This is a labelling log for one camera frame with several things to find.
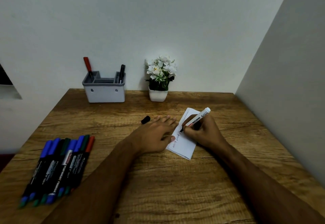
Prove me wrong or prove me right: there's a row of coloured markers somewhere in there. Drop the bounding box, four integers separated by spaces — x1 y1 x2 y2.
18 135 95 208

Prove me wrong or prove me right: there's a person's left forearm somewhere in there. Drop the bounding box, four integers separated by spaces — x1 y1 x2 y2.
42 137 143 224

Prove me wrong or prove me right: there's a person's right forearm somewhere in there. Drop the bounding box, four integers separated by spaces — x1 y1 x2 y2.
216 140 325 224

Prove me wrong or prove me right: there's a grey white desk organizer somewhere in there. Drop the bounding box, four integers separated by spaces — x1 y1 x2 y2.
82 71 126 103

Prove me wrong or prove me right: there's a white paper sheet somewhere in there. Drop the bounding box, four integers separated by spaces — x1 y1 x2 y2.
166 108 201 161

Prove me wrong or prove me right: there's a white flower plant in pot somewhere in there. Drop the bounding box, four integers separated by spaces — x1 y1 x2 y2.
145 55 178 102

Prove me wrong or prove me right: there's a person's left hand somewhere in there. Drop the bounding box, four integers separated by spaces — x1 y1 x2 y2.
129 115 179 155

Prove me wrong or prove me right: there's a white whiteboard marker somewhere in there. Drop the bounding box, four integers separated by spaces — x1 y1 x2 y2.
180 107 211 133

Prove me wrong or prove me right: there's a person's right hand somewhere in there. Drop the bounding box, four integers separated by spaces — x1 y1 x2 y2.
181 114 227 151

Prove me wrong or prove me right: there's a red marker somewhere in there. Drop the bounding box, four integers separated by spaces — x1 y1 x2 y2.
83 57 94 81

